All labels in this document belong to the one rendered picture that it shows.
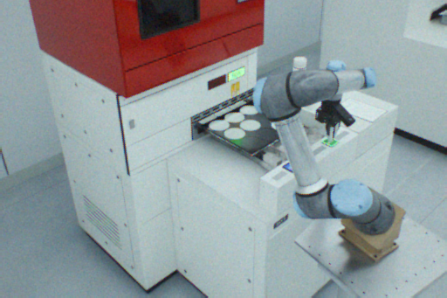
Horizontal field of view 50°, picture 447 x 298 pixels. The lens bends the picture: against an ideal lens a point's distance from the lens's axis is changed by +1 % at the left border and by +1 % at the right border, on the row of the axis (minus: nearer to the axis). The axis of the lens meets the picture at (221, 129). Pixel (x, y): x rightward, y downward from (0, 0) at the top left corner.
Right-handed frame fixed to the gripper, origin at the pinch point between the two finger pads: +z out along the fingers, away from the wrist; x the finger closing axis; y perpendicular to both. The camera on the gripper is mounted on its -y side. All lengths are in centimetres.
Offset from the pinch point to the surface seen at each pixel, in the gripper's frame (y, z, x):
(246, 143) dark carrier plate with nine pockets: 32.2, 7.8, 19.2
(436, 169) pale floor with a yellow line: 6, 97, -153
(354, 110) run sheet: 8.7, 0.8, -30.4
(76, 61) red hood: 91, -29, 66
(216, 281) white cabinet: 26, 73, 46
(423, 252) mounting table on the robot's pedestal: -53, 16, 17
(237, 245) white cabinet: 11, 38, 46
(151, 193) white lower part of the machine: 58, 31, 56
